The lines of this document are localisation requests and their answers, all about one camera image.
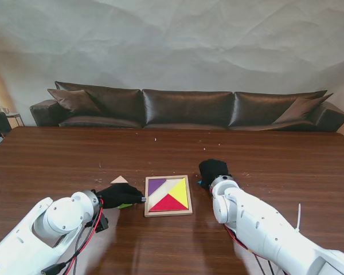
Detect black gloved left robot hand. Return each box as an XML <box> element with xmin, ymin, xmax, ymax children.
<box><xmin>97</xmin><ymin>183</ymin><xmax>147</xmax><ymax>209</ymax></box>

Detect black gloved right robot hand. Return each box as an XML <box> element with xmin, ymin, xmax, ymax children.
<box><xmin>198</xmin><ymin>159</ymin><xmax>233</xmax><ymax>197</ymax></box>

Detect purple tangram triangle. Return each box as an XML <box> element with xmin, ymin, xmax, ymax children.
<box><xmin>148</xmin><ymin>178</ymin><xmax>167</xmax><ymax>198</ymax></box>

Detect large yellow tangram triangle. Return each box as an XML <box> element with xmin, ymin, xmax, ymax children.
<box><xmin>168</xmin><ymin>178</ymin><xmax>188</xmax><ymax>209</ymax></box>

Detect large red tangram triangle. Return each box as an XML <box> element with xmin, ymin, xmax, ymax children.
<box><xmin>148</xmin><ymin>193</ymin><xmax>187</xmax><ymax>212</ymax></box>

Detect light wooden square tray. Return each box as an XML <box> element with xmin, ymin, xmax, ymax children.
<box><xmin>143</xmin><ymin>175</ymin><xmax>193</xmax><ymax>218</ymax></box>

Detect dark brown leather sofa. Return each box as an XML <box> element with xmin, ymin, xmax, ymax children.
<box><xmin>29</xmin><ymin>81</ymin><xmax>344</xmax><ymax>133</ymax></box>

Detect brown throw cushion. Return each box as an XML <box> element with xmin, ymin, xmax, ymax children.
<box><xmin>271</xmin><ymin>93</ymin><xmax>334</xmax><ymax>125</ymax></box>
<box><xmin>47</xmin><ymin>88</ymin><xmax>104</xmax><ymax>117</ymax></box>

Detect small metal side table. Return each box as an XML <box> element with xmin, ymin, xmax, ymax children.
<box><xmin>4</xmin><ymin>107</ymin><xmax>26</xmax><ymax>127</ymax></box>

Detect white crumpled backdrop sheet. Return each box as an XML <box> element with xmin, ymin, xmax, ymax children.
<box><xmin>0</xmin><ymin>0</ymin><xmax>344</xmax><ymax>135</ymax></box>

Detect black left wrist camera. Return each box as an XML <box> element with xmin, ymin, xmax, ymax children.
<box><xmin>96</xmin><ymin>211</ymin><xmax>109</xmax><ymax>233</ymax></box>

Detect red black left arm cables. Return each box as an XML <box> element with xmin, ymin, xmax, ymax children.
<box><xmin>41</xmin><ymin>196</ymin><xmax>104</xmax><ymax>275</ymax></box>

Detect white cable tie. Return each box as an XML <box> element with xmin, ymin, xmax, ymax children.
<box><xmin>294</xmin><ymin>203</ymin><xmax>302</xmax><ymax>233</ymax></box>

